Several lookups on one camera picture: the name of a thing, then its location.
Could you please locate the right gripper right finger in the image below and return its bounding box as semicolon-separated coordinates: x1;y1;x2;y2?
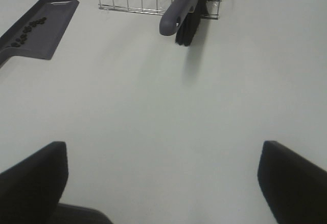
257;141;326;223

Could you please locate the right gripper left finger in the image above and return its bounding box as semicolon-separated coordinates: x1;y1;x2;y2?
1;141;111;223

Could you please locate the pile of coffee beans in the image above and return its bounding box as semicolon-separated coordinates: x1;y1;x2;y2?
10;17;47;48

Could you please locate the grey plastic dustpan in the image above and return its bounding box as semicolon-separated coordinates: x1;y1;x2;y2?
1;0;79;65

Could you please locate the grey hand brush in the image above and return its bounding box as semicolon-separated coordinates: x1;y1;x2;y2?
159;0;208;47

